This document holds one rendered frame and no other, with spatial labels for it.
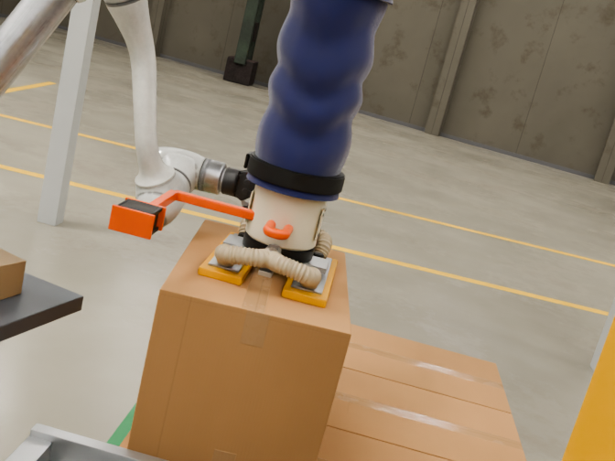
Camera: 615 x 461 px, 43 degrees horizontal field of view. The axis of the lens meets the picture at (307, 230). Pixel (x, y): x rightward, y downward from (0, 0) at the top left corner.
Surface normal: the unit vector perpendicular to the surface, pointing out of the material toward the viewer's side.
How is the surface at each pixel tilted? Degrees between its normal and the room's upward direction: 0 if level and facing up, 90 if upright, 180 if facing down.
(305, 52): 76
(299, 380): 90
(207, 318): 90
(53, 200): 90
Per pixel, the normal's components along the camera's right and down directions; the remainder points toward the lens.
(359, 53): 0.58, 0.14
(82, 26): -0.11, 0.22
